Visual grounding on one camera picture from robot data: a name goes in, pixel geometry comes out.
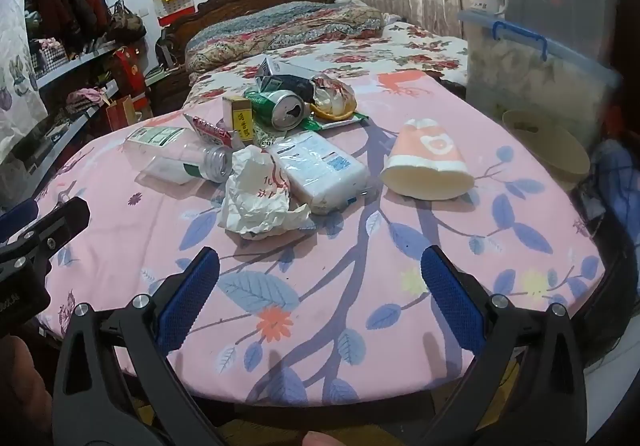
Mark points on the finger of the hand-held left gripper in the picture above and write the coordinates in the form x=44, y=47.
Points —
x=60, y=226

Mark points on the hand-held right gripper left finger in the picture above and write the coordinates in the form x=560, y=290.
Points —
x=187, y=298

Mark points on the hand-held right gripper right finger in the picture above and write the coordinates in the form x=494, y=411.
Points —
x=450, y=298

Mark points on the white paper bag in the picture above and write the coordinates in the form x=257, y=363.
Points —
x=260, y=198

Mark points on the clear plastic bottle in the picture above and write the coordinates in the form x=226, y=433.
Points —
x=170, y=159

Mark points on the pink paper cup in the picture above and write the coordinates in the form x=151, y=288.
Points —
x=425, y=159

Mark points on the red snack packet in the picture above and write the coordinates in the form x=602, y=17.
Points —
x=210, y=130

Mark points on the beige waste bin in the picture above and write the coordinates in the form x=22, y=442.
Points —
x=547, y=151

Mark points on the white tissue pack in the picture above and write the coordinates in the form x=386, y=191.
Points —
x=317, y=171

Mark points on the yellow cardboard box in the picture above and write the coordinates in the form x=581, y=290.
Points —
x=240, y=119

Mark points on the green drink can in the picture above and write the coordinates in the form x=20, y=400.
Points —
x=277, y=109

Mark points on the person's left hand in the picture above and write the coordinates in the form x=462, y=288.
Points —
x=22, y=391

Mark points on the pink leaf-print tablecloth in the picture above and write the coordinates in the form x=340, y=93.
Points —
x=350, y=276

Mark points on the brown paper bag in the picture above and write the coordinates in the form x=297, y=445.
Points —
x=120, y=114

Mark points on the pink cloth bundle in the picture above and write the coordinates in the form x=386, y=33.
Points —
x=87, y=99

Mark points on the grey metal shelf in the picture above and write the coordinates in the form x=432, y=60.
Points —
x=75, y=64

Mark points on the white printed cloth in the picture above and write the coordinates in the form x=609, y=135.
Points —
x=17, y=66

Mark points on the red gift bag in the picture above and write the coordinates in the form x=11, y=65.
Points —
x=130, y=71

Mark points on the blue clothing pile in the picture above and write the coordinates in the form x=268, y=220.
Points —
x=617, y=196

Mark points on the flat green packet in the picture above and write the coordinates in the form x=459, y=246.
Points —
x=345, y=120

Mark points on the brown handbag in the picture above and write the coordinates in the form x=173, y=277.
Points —
x=125, y=24

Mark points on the dark red hanging clothes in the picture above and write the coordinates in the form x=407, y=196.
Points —
x=70, y=6

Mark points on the plastic bag with orange peel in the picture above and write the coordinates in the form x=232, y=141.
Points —
x=332, y=96

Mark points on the dark blue carton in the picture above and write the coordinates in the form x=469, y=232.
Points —
x=280, y=76

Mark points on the floral bed sheet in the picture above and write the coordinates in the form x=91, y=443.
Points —
x=380, y=49

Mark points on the carved wooden headboard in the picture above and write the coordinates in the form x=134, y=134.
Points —
x=225, y=1

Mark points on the folded floral quilt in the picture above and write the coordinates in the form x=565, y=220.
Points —
x=280, y=29

